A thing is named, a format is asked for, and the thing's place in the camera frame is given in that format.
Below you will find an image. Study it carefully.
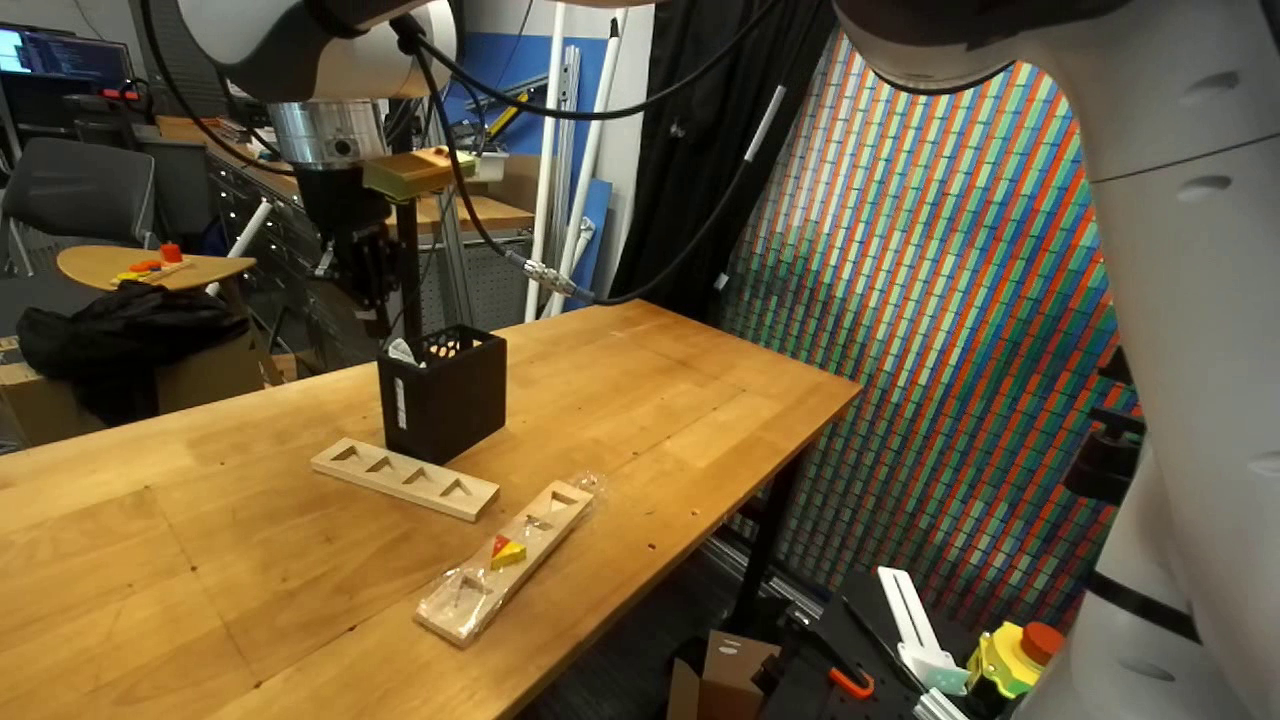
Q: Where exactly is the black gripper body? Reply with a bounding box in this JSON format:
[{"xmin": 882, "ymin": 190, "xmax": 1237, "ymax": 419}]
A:
[{"xmin": 295, "ymin": 168, "xmax": 392, "ymax": 315}]

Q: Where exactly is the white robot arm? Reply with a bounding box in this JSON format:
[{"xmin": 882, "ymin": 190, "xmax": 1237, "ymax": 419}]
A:
[{"xmin": 755, "ymin": 0, "xmax": 1280, "ymax": 720}]

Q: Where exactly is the black box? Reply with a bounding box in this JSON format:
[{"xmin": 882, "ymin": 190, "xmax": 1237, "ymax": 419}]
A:
[{"xmin": 378, "ymin": 323, "xmax": 510, "ymax": 465}]

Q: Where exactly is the cardboard box under table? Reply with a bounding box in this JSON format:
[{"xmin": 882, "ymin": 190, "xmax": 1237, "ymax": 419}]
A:
[{"xmin": 664, "ymin": 633, "xmax": 781, "ymax": 720}]

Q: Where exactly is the black vertical pole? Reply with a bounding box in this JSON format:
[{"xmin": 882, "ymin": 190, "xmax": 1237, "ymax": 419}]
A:
[{"xmin": 396, "ymin": 200, "xmax": 419, "ymax": 339}]

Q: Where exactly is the plain wooden puzzle board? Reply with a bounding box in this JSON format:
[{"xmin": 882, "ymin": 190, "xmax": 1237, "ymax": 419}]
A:
[{"xmin": 311, "ymin": 442, "xmax": 499, "ymax": 522}]

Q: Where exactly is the round wooden stool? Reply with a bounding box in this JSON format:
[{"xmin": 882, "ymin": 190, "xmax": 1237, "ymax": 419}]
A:
[{"xmin": 56, "ymin": 243, "xmax": 253, "ymax": 291}]

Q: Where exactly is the black bag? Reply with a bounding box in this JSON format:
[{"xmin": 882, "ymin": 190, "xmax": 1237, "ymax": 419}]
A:
[{"xmin": 15, "ymin": 280, "xmax": 250, "ymax": 424}]

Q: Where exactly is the grey office chair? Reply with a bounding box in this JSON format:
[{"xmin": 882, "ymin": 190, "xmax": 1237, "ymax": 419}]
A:
[{"xmin": 0, "ymin": 137, "xmax": 157, "ymax": 277}]

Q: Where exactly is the red yellow triangle piece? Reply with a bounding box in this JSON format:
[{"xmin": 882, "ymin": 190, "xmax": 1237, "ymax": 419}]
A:
[{"xmin": 488, "ymin": 536, "xmax": 529, "ymax": 570}]

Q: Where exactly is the wooden puzzle board with triangle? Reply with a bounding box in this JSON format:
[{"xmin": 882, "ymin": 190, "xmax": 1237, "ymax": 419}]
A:
[{"xmin": 416, "ymin": 481, "xmax": 592, "ymax": 648}]

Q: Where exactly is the yellow emergency stop button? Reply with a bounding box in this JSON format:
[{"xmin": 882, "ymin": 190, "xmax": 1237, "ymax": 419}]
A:
[{"xmin": 968, "ymin": 620, "xmax": 1065, "ymax": 699}]

